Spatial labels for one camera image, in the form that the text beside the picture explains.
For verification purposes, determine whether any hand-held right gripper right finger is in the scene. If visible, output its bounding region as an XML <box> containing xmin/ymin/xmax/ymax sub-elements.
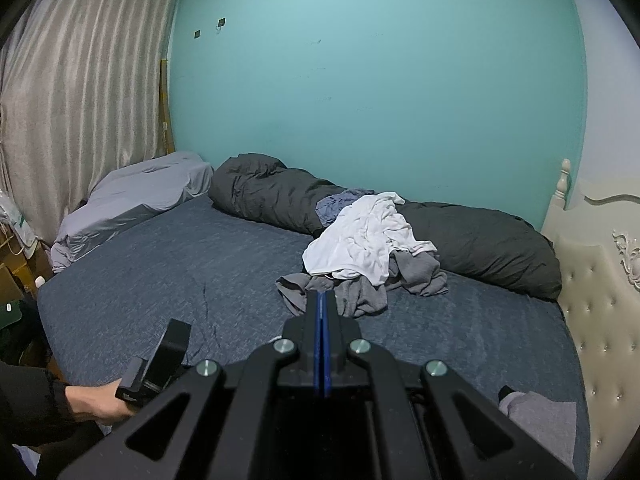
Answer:
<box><xmin>321</xmin><ymin>291</ymin><xmax>576</xmax><ymax>480</ymax></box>

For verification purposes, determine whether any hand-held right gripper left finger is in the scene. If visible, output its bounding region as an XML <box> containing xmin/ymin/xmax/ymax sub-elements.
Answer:
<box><xmin>70</xmin><ymin>290</ymin><xmax>321</xmax><ymax>480</ymax></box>

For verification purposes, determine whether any person's left forearm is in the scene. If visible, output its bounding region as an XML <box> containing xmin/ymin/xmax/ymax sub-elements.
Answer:
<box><xmin>0</xmin><ymin>360</ymin><xmax>116</xmax><ymax>480</ymax></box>

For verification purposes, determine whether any person's left hand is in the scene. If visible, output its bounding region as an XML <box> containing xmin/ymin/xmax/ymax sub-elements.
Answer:
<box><xmin>65</xmin><ymin>379</ymin><xmax>132</xmax><ymax>423</ymax></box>

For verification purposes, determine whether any large grey garment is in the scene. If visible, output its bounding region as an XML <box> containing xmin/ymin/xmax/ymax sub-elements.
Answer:
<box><xmin>275</xmin><ymin>272</ymin><xmax>390</xmax><ymax>318</ymax></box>

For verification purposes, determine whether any white garment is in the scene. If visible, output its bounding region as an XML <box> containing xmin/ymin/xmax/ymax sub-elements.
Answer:
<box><xmin>302</xmin><ymin>194</ymin><xmax>438</xmax><ymax>283</ymax></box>

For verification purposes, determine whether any small grey garment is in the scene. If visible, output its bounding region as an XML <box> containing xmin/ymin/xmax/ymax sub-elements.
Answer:
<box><xmin>387</xmin><ymin>250</ymin><xmax>449</xmax><ymax>297</ymax></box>

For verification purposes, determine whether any blue-grey garment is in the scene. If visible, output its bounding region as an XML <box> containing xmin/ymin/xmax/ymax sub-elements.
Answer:
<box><xmin>316</xmin><ymin>189</ymin><xmax>376</xmax><ymax>228</ymax></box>

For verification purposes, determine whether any dark green bag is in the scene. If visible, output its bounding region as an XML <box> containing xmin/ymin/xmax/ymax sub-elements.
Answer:
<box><xmin>0</xmin><ymin>297</ymin><xmax>51</xmax><ymax>366</ymax></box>

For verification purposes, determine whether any dark grey duvet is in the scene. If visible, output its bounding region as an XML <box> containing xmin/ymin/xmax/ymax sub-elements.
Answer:
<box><xmin>207</xmin><ymin>155</ymin><xmax>563</xmax><ymax>301</ymax></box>

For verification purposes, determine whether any light grey bedding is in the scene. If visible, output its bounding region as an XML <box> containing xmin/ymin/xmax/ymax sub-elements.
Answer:
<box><xmin>50</xmin><ymin>152</ymin><xmax>215</xmax><ymax>273</ymax></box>

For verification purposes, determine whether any wooden nightstand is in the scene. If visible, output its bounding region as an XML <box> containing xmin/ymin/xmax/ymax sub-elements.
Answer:
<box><xmin>0</xmin><ymin>230</ymin><xmax>40</xmax><ymax>306</ymax></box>

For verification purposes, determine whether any white plastic bag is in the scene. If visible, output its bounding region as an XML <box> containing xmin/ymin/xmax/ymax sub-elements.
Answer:
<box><xmin>0</xmin><ymin>190</ymin><xmax>38</xmax><ymax>248</ymax></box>

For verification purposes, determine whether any wooden board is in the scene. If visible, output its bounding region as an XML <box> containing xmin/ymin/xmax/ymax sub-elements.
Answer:
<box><xmin>159</xmin><ymin>59</ymin><xmax>176</xmax><ymax>155</ymax></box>

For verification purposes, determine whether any cream tufted headboard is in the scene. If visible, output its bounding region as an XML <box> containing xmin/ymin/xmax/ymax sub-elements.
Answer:
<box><xmin>540</xmin><ymin>159</ymin><xmax>640</xmax><ymax>461</ymax></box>

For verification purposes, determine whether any beige striped curtain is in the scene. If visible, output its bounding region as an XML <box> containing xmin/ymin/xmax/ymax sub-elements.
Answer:
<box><xmin>0</xmin><ymin>0</ymin><xmax>193</xmax><ymax>256</ymax></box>

